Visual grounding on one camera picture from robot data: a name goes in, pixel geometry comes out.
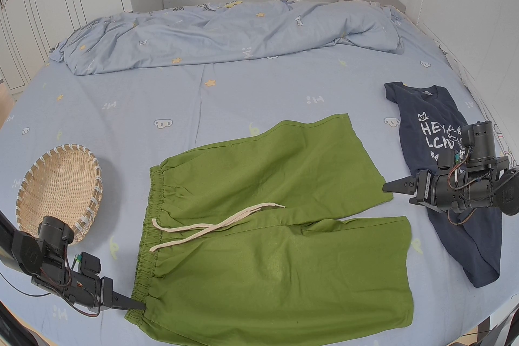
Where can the pale blue quilt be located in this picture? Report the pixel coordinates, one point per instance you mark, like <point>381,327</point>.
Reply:
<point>227,32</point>

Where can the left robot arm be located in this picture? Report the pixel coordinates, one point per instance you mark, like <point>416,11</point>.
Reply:
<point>28,251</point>

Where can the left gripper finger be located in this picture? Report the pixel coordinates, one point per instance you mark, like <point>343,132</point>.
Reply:
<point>121,300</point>

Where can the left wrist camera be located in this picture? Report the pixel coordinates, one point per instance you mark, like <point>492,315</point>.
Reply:
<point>90,264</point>

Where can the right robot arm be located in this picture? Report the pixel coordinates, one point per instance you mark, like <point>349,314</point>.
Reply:
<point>482,141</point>

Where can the green shorts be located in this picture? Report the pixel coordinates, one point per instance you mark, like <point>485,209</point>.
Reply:
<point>284,255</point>

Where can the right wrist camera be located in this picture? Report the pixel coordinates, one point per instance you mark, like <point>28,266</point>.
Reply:
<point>447,159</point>

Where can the round woven basket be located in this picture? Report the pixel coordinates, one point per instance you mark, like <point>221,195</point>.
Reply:
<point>61,190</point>

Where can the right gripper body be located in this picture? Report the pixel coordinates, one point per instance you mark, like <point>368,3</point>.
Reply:
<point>436,190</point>

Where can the bed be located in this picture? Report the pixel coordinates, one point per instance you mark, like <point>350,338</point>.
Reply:
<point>263,93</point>

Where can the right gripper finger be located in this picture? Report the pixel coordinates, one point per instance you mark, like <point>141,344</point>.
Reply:
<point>407,186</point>

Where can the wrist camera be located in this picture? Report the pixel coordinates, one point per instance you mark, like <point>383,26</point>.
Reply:
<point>90,264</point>
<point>447,159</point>

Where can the dark blue T-shirt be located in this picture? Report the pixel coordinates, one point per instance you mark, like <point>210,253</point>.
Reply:
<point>421,109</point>

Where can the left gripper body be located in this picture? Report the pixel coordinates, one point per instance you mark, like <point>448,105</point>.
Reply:
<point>91,289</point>

